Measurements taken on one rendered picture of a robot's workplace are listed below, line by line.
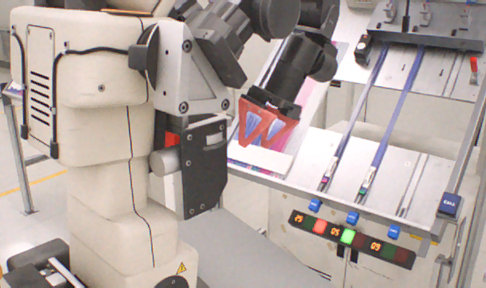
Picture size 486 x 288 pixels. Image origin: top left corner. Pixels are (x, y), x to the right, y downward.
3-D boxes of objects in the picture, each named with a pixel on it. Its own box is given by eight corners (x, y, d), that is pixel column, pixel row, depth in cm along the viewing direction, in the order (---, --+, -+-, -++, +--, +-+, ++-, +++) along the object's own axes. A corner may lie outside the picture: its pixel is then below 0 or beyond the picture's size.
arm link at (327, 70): (289, -6, 77) (333, 2, 72) (318, 18, 86) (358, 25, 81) (267, 61, 78) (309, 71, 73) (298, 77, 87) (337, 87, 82)
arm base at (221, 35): (150, 31, 59) (211, 40, 51) (186, -9, 62) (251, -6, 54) (183, 76, 65) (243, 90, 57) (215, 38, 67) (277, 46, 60)
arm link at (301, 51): (287, 24, 75) (315, 35, 72) (306, 37, 81) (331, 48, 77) (269, 62, 76) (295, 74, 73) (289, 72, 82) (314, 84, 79)
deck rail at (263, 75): (224, 172, 145) (214, 163, 141) (219, 170, 146) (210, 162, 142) (313, 6, 166) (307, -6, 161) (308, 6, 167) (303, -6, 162)
